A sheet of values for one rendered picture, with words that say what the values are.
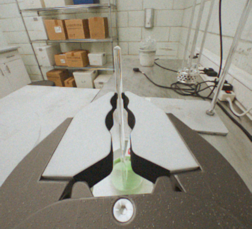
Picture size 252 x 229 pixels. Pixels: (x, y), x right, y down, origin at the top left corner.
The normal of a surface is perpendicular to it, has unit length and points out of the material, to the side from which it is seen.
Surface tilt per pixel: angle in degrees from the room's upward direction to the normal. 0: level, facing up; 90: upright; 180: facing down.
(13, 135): 0
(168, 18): 90
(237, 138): 0
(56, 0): 93
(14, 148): 0
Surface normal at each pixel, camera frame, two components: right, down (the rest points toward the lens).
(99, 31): -0.08, 0.52
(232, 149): -0.03, -0.85
